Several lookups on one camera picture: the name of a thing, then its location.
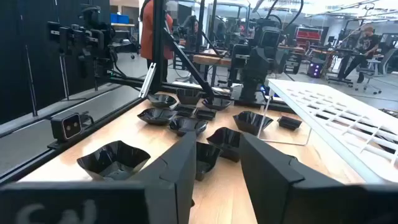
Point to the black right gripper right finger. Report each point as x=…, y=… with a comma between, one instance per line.
x=267, y=186

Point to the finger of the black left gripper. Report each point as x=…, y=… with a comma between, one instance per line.
x=262, y=82
x=248, y=82

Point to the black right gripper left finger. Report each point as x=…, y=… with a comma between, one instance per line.
x=174, y=186

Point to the small black square plate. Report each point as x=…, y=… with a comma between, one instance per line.
x=205, y=114
x=185, y=110
x=289, y=123

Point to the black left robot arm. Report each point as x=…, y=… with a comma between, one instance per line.
x=241, y=65

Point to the other station black robot arm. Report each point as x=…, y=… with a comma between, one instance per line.
x=90, y=37

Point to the wooden workbench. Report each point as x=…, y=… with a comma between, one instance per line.
x=208, y=59

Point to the computer tower with purple light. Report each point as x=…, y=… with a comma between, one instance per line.
x=315, y=69

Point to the person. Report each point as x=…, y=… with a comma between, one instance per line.
x=146, y=31
x=190, y=31
x=368, y=43

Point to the silver aluminium bar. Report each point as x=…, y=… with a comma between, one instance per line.
x=147, y=79

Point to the grey office chair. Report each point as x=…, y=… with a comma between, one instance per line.
x=373, y=67

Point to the blue storage bin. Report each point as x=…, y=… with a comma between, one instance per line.
x=119, y=18

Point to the black partition panel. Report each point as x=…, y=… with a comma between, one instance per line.
x=18, y=62

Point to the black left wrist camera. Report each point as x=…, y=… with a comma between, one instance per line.
x=270, y=39

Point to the black table-level camera box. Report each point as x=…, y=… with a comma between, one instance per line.
x=66, y=126

